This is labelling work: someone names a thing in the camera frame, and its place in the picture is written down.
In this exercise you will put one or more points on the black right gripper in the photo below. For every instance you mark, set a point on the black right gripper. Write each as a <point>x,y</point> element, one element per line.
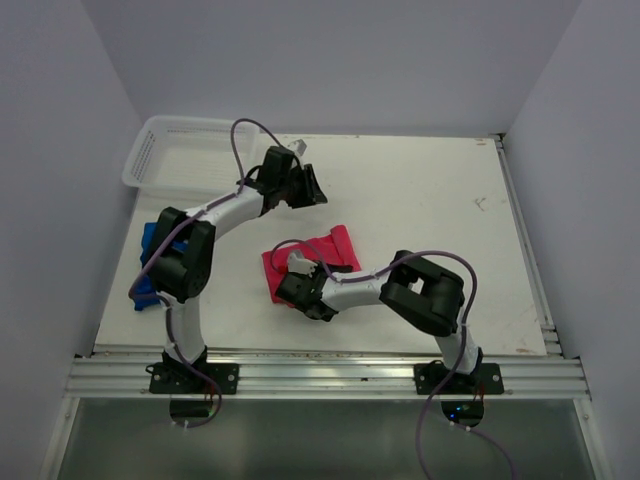
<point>319,268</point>

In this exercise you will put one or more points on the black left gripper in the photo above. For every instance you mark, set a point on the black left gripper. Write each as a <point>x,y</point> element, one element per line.
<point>311,192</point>

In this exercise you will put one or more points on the pink microfiber towel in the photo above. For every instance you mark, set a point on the pink microfiber towel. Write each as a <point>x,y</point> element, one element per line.
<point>335,248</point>

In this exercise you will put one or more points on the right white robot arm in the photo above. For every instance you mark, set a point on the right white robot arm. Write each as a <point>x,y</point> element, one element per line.
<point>433,291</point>

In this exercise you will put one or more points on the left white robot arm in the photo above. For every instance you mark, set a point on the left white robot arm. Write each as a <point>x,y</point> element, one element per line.
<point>181,252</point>

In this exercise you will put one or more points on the white plastic basket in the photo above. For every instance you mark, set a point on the white plastic basket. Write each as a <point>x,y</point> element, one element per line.
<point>190,156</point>

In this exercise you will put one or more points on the blue microfiber towel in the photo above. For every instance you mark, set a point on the blue microfiber towel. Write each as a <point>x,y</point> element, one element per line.
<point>145,295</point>

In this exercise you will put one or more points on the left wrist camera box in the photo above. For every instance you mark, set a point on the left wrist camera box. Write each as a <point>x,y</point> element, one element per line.
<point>298,147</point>

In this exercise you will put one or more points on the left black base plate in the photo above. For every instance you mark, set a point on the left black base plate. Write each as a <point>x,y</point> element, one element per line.
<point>220,377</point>

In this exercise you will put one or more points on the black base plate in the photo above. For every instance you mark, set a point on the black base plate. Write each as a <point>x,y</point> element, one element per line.
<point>220,377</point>
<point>440,377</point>

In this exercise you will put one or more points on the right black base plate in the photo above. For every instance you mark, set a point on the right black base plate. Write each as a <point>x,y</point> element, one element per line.
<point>440,377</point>

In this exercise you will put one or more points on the aluminium mounting rail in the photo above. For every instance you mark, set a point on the aluminium mounting rail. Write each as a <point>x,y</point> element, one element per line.
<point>317,375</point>

